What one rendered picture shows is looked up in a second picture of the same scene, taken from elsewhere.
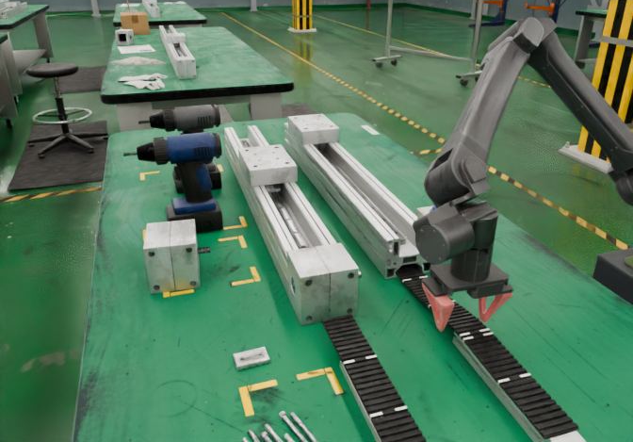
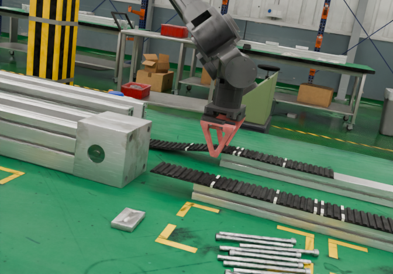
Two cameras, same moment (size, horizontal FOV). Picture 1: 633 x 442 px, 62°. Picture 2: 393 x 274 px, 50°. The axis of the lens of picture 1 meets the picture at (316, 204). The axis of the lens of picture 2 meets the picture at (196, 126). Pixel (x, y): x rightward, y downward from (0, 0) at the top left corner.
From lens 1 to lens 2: 0.65 m
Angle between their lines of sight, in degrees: 56
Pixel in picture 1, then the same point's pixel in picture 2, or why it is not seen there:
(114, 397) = not seen: outside the picture
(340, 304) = (141, 160)
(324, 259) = (119, 120)
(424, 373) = not seen: hidden behind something
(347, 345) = (192, 177)
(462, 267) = (233, 97)
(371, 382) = (241, 188)
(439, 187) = (213, 37)
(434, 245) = (245, 71)
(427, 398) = not seen: hidden behind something
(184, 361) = (69, 249)
